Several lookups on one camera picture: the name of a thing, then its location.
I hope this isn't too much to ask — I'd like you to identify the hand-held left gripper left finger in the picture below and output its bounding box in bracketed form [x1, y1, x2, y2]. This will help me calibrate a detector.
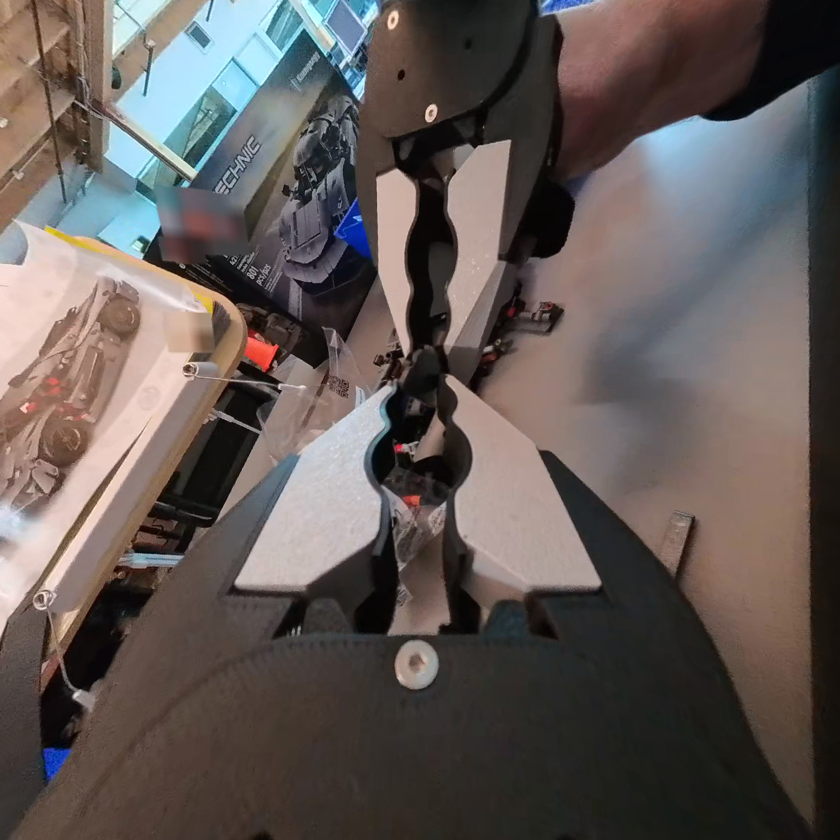
[233, 384, 401, 617]

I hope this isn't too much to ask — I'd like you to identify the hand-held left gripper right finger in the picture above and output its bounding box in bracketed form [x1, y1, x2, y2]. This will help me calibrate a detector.
[438, 375, 602, 613]

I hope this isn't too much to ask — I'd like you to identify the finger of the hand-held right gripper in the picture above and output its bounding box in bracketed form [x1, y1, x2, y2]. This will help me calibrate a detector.
[445, 140, 513, 389]
[376, 171, 432, 357]

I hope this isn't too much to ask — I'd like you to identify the partly built lego car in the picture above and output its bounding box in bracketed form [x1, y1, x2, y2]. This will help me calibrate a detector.
[373, 281, 527, 462]

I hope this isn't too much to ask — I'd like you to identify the grey red lego subassembly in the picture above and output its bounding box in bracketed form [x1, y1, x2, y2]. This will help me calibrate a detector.
[505, 298, 567, 337]

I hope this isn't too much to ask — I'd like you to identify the dark lego box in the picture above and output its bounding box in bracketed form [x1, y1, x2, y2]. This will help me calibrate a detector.
[147, 33, 383, 357]

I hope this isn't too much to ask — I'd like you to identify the long grey lego beam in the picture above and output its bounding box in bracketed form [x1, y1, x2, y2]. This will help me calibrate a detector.
[658, 511, 697, 580]

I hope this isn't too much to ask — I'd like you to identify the person's right hand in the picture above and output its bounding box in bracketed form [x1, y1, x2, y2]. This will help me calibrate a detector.
[556, 0, 767, 182]

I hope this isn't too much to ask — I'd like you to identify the white wooden book stand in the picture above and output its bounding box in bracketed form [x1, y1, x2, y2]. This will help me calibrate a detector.
[0, 226, 250, 632]

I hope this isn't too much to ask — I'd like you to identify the page holder cord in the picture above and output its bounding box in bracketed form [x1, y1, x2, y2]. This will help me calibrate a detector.
[184, 360, 311, 396]
[33, 591, 97, 712]

